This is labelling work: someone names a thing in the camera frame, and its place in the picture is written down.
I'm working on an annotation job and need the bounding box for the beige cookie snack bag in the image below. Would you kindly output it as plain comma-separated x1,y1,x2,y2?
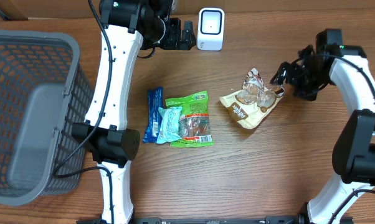
219,68,285,129

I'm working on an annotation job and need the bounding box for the blue snack bar wrapper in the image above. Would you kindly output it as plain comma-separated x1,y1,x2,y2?
143,87,163,143

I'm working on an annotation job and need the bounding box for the green snack bag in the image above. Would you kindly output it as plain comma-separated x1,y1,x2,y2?
165,91,214,147

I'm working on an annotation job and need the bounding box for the light blue snack packet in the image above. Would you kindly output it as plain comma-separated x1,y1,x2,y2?
156,106,182,144

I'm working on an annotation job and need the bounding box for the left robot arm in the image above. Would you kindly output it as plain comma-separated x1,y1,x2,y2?
72,0,196,223

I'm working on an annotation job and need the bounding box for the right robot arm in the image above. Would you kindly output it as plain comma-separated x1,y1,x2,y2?
270,29,375,223

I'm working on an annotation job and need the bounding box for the white barcode scanner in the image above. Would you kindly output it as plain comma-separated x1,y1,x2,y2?
197,7,225,51

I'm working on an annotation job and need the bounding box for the grey plastic shopping basket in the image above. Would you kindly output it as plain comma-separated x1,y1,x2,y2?
0,30,93,206

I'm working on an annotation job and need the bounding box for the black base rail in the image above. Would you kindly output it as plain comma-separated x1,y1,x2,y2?
132,215,299,224

